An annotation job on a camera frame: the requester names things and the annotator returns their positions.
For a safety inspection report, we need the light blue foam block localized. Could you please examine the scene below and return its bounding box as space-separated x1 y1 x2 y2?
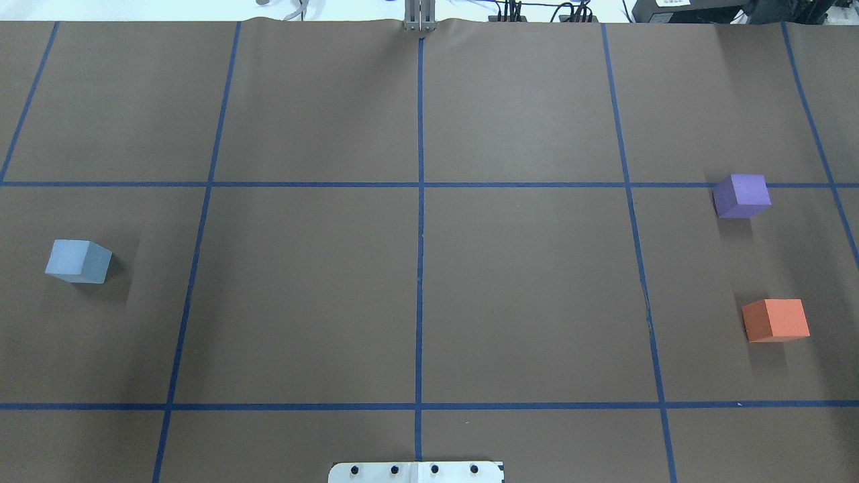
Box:
45 239 113 284

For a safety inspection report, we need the purple foam block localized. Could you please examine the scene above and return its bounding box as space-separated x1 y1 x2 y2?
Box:
712 174 772 219

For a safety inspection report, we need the orange foam block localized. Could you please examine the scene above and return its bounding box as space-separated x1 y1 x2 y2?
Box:
740 299 810 343

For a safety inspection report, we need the aluminium frame post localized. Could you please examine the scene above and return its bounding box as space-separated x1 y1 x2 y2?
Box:
403 0 438 32

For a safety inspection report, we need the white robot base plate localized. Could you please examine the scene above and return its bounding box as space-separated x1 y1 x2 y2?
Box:
327 461 505 482

